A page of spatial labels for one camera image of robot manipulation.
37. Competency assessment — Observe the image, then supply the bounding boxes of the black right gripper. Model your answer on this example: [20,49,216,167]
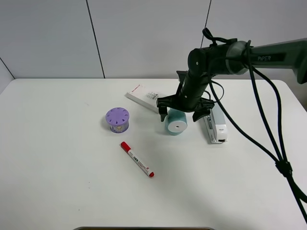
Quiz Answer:
[156,91,214,122]

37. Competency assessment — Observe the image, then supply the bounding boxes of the purple air freshener jar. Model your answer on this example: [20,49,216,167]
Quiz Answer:
[105,107,130,133]

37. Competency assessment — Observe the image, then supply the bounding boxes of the red white marker pen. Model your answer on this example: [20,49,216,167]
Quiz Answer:
[120,141,154,178]

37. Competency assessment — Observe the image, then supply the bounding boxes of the white grey stapler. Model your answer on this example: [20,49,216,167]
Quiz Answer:
[203,104,228,144]

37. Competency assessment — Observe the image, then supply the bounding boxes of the black cable bundle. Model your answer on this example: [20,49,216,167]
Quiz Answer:
[201,27,307,222]

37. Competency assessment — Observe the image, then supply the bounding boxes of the white flat box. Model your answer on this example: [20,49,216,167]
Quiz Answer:
[125,84,165,114]

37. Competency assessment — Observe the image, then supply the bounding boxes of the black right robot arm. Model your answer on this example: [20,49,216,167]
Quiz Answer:
[156,39,307,121]

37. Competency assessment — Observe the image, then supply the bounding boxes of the teal pencil sharpener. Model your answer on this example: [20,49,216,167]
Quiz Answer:
[165,108,188,136]

